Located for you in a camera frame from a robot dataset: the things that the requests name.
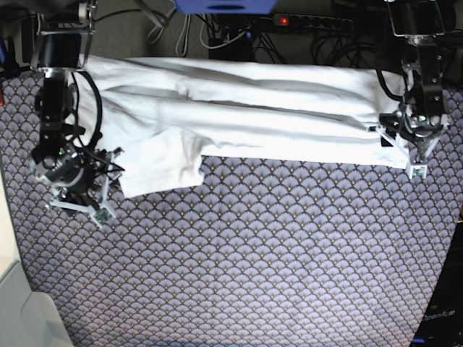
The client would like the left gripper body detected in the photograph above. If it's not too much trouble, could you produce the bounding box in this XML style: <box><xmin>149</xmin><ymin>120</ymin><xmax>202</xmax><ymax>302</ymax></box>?
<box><xmin>379</xmin><ymin>115</ymin><xmax>449</xmax><ymax>179</ymax></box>

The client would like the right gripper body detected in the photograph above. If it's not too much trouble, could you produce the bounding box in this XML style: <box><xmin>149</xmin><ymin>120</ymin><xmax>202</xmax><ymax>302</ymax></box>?
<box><xmin>45</xmin><ymin>155</ymin><xmax>116</xmax><ymax>227</ymax></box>

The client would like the white T-shirt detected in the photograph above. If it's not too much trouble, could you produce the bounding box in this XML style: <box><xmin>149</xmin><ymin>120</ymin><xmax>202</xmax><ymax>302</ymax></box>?
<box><xmin>85</xmin><ymin>56</ymin><xmax>407</xmax><ymax>198</ymax></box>

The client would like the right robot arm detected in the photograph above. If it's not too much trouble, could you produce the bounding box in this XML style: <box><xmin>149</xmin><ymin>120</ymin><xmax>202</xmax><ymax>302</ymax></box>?
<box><xmin>29</xmin><ymin>1</ymin><xmax>123</xmax><ymax>227</ymax></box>

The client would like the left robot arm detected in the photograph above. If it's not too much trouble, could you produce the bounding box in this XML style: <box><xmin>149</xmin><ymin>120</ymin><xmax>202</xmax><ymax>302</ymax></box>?
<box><xmin>373</xmin><ymin>1</ymin><xmax>449</xmax><ymax>179</ymax></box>

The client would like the black power strip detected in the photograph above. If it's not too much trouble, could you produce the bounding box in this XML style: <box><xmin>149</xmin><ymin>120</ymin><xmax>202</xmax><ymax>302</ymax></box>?
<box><xmin>272</xmin><ymin>14</ymin><xmax>354</xmax><ymax>30</ymax></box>

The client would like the white plastic bin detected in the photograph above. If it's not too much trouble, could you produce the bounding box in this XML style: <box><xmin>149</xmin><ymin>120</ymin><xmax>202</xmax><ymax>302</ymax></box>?
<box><xmin>1</xmin><ymin>261</ymin><xmax>73</xmax><ymax>346</ymax></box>

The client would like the fan-patterned table cloth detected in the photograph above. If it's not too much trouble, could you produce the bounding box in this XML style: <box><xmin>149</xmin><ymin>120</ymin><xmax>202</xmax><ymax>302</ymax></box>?
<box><xmin>1</xmin><ymin>77</ymin><xmax>462</xmax><ymax>346</ymax></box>

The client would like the blue box overhead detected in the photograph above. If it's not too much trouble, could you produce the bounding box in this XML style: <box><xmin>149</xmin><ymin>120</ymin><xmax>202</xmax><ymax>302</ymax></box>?
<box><xmin>175</xmin><ymin>0</ymin><xmax>276</xmax><ymax>14</ymax></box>

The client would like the black device at right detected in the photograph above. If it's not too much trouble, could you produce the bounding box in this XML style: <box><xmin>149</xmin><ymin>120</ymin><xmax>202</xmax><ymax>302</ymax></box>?
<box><xmin>410</xmin><ymin>223</ymin><xmax>462</xmax><ymax>346</ymax></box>

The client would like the grey looped cable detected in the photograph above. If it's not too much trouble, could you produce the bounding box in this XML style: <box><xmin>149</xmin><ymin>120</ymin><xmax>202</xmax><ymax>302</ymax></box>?
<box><xmin>175</xmin><ymin>14</ymin><xmax>192</xmax><ymax>58</ymax></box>

